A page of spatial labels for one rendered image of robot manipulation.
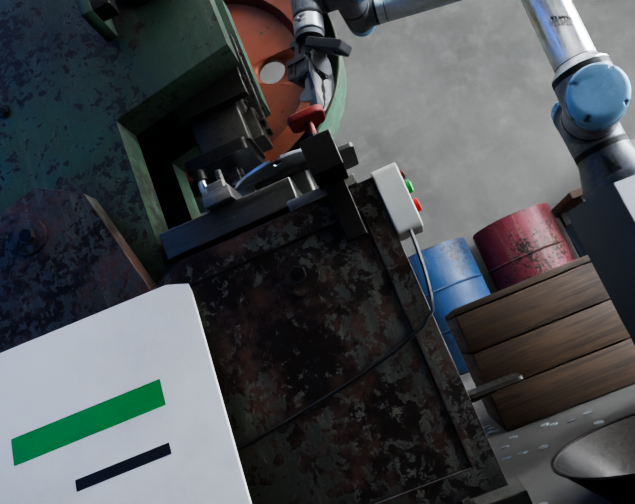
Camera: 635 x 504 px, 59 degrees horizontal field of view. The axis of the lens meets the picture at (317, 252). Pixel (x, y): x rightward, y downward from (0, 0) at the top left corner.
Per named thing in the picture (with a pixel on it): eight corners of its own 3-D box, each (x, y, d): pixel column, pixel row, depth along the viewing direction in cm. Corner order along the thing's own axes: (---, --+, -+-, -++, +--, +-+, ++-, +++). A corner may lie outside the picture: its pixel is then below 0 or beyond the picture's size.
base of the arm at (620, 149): (626, 189, 132) (606, 152, 134) (672, 161, 118) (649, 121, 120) (573, 208, 129) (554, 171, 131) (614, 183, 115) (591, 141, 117)
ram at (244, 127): (281, 151, 147) (243, 57, 153) (266, 129, 132) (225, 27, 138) (222, 177, 148) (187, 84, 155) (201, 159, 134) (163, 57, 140)
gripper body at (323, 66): (308, 94, 139) (304, 52, 142) (335, 79, 133) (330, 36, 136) (287, 82, 133) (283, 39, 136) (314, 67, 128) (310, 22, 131)
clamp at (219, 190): (255, 214, 128) (239, 175, 130) (231, 195, 112) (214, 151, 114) (231, 225, 129) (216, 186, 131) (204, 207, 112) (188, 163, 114)
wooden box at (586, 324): (604, 369, 181) (554, 271, 188) (653, 375, 144) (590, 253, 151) (487, 414, 184) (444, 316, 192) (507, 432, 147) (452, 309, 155)
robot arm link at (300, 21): (329, 20, 137) (307, 5, 131) (331, 36, 136) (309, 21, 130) (307, 35, 142) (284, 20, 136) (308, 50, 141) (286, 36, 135)
